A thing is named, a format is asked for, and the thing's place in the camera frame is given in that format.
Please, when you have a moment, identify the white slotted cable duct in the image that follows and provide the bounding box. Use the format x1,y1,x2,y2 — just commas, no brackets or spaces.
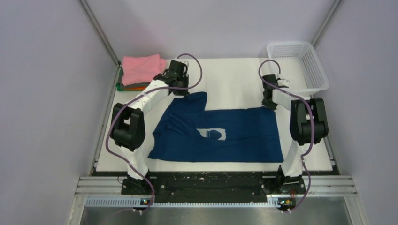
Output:
85,196,280,208

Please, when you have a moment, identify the left vertical metal post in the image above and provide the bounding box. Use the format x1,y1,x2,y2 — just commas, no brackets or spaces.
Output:
77,0,121,66

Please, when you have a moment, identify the navy blue printed t-shirt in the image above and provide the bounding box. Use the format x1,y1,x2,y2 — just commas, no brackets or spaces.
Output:
149,92,283,163

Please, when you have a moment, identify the green folded t-shirt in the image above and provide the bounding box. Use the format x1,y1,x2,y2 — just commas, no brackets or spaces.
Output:
115,82,127,91

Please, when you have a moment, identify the vertical metal post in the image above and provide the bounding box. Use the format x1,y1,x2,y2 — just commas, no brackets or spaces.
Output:
77,0,121,66
311,0,344,47

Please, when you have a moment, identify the pink folded t-shirt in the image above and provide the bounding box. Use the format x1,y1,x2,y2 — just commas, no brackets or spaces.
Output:
121,54,167,86

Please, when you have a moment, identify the white plastic basket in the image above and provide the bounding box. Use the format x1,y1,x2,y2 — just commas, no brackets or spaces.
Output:
267,41,330,96

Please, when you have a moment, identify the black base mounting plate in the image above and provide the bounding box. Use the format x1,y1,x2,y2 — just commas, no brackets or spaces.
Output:
93,169,339,204

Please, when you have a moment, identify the grey folded t-shirt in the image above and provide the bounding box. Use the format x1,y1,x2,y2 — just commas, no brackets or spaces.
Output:
116,68,156,88

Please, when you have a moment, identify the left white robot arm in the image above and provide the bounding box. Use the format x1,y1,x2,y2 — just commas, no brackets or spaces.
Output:
106,60,189,194

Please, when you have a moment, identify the right vertical metal post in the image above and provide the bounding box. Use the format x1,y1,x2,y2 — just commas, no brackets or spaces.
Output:
311,0,344,47

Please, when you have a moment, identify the orange folded t-shirt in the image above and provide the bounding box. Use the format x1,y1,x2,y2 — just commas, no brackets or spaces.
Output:
124,86,146,91

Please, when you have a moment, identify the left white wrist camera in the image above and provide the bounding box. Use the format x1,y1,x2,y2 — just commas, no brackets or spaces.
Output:
181,60,189,75

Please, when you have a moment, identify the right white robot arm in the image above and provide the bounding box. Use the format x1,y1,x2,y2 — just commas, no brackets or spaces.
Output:
261,74,329,193

